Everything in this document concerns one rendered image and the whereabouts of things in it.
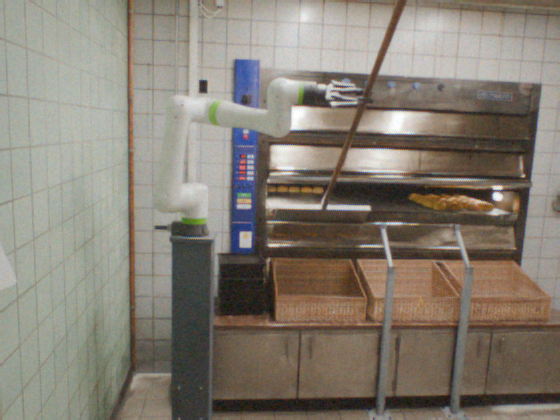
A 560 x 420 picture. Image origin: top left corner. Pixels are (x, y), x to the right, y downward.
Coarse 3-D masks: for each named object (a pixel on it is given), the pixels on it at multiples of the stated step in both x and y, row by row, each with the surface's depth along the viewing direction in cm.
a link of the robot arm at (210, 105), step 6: (204, 102) 230; (210, 102) 229; (216, 102) 228; (204, 108) 229; (210, 108) 227; (216, 108) 226; (204, 114) 229; (210, 114) 228; (204, 120) 232; (210, 120) 229; (216, 126) 232
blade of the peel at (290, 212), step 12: (288, 204) 301; (276, 216) 309; (288, 216) 309; (300, 216) 310; (312, 216) 310; (324, 216) 310; (336, 216) 311; (348, 216) 311; (360, 216) 312; (276, 228) 325; (288, 228) 325; (300, 228) 326; (312, 228) 326; (324, 228) 327; (336, 228) 327; (348, 228) 328
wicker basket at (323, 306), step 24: (288, 264) 351; (312, 264) 353; (336, 264) 355; (288, 288) 350; (312, 288) 351; (336, 288) 353; (360, 288) 324; (288, 312) 309; (312, 312) 325; (336, 312) 312; (360, 312) 314
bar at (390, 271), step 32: (288, 224) 313; (320, 224) 314; (352, 224) 316; (384, 224) 318; (416, 224) 321; (448, 224) 323; (384, 320) 306; (384, 352) 308; (384, 384) 312; (384, 416) 315; (448, 416) 317
